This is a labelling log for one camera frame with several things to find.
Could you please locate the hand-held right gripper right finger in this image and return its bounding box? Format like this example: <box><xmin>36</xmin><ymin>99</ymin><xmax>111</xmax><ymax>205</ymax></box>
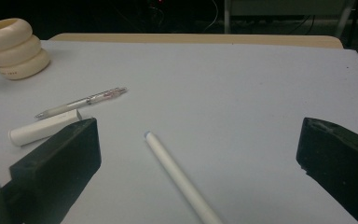
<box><xmin>296</xmin><ymin>117</ymin><xmax>358</xmax><ymax>224</ymax></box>

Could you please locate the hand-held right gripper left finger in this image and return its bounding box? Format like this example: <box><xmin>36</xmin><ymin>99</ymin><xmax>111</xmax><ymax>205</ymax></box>
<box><xmin>8</xmin><ymin>117</ymin><xmax>103</xmax><ymax>224</ymax></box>

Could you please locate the white rectangular tube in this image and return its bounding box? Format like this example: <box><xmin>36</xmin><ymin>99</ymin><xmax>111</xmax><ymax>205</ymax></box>
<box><xmin>8</xmin><ymin>108</ymin><xmax>83</xmax><ymax>147</ymax></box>

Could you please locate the clear pen with pink ink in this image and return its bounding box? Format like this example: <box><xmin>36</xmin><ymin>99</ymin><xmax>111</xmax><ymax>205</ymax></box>
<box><xmin>34</xmin><ymin>87</ymin><xmax>129</xmax><ymax>120</ymax></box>

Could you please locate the white pen with blue tip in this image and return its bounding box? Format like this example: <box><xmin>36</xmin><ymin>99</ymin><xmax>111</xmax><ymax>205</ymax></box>
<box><xmin>144</xmin><ymin>130</ymin><xmax>225</xmax><ymax>224</ymax></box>

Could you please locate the white table mat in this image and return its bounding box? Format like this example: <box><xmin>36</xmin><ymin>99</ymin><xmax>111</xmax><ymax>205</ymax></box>
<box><xmin>0</xmin><ymin>39</ymin><xmax>358</xmax><ymax>224</ymax></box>

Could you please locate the bundle of black floor cables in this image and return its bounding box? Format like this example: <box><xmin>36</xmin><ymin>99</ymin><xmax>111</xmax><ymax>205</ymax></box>
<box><xmin>287</xmin><ymin>14</ymin><xmax>317</xmax><ymax>35</ymax></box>

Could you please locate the white floor cable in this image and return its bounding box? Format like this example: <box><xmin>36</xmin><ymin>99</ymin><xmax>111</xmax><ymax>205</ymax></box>
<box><xmin>203</xmin><ymin>0</ymin><xmax>220</xmax><ymax>32</ymax></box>

